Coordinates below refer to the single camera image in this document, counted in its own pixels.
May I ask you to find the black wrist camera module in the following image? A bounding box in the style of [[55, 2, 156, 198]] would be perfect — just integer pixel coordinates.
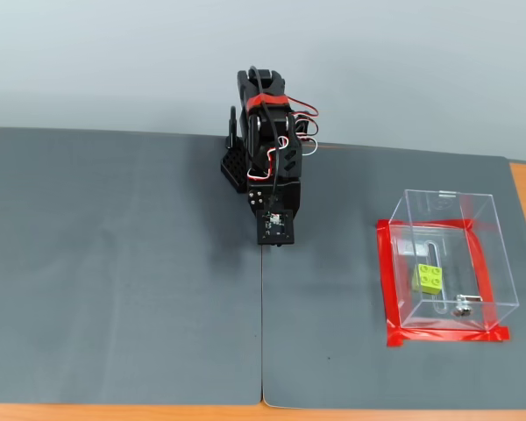
[[256, 209, 295, 246]]

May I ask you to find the black camera cable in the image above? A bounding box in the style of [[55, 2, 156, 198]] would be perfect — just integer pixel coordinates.
[[248, 65, 281, 211]]

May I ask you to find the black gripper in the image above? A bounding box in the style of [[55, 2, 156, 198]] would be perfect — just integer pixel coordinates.
[[245, 179, 303, 251]]

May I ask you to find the red tape strip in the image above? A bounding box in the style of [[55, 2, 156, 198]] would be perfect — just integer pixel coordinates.
[[385, 325, 512, 348], [464, 223, 503, 332], [375, 217, 479, 233], [375, 218, 407, 347]]

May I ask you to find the green lego block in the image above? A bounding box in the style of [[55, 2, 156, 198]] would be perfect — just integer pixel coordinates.
[[411, 262, 446, 296]]

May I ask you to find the transparent acrylic box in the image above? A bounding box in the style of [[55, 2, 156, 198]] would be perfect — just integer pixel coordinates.
[[387, 188, 522, 334]]

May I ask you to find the red white black servo wire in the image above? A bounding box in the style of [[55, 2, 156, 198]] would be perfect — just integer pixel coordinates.
[[246, 135, 291, 182], [287, 96, 322, 119], [294, 116, 320, 157]]

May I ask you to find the red tape wrap on arm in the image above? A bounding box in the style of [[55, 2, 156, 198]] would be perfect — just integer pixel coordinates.
[[246, 93, 290, 113]]

